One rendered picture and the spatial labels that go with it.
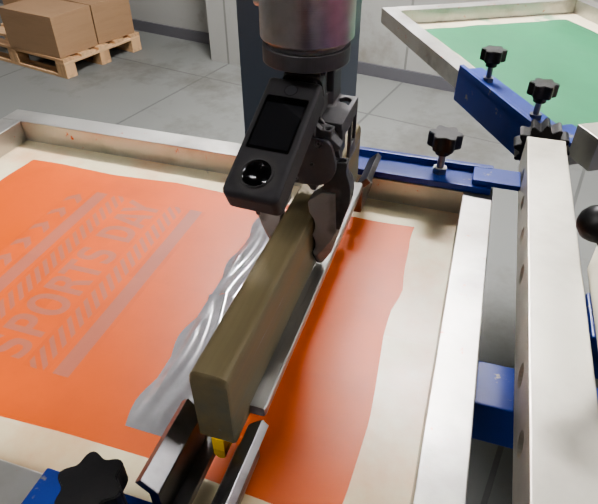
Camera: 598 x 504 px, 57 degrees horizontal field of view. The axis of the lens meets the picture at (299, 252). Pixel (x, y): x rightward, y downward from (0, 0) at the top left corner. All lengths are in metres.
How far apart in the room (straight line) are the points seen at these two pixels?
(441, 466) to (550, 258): 0.24
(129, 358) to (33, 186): 0.40
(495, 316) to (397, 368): 1.52
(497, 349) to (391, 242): 1.28
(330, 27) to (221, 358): 0.25
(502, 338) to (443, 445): 1.53
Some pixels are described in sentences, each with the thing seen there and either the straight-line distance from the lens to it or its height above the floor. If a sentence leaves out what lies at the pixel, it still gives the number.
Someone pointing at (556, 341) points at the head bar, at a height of 1.04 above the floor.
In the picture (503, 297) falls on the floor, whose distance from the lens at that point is 2.16.
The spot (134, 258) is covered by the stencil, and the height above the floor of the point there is 0.96.
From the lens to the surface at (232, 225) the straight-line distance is 0.74.
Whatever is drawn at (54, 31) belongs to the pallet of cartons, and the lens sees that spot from 4.09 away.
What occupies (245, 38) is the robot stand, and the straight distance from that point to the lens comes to 1.14.
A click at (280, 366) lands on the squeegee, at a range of 0.47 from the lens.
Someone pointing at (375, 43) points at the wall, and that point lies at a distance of 3.88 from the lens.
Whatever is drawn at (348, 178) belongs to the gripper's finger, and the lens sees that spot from 0.48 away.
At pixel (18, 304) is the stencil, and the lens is 0.69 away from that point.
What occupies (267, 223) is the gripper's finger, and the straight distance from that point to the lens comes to 0.54.
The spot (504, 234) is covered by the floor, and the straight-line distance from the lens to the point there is 2.47.
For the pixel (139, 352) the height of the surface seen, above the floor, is 0.96.
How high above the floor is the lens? 1.38
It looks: 39 degrees down
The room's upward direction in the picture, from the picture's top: straight up
